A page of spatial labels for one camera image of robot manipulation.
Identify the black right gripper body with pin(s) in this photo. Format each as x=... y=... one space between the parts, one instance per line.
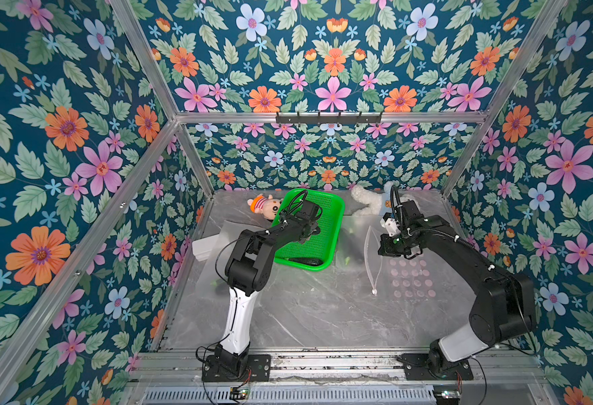
x=395 y=243

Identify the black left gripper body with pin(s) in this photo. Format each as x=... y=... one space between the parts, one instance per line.
x=310 y=227

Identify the green plastic basket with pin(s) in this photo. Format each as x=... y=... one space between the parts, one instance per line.
x=322 y=246

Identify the clear zip-top bag pink zipper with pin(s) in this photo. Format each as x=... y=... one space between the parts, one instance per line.
x=373 y=261

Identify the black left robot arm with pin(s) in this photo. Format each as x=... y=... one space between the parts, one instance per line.
x=249 y=266

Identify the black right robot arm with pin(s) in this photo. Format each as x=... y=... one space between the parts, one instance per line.
x=504 y=302

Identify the cartoon doll head toy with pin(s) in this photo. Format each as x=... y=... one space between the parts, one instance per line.
x=268 y=206

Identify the white teddy bear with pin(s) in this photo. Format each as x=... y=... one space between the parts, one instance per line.
x=375 y=203

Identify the white plastic box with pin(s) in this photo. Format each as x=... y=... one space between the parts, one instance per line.
x=203 y=248

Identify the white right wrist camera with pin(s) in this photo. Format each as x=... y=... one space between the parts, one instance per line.
x=390 y=225

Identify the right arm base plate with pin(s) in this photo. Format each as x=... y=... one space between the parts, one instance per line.
x=422 y=367

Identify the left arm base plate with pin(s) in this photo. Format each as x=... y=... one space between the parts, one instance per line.
x=258 y=369

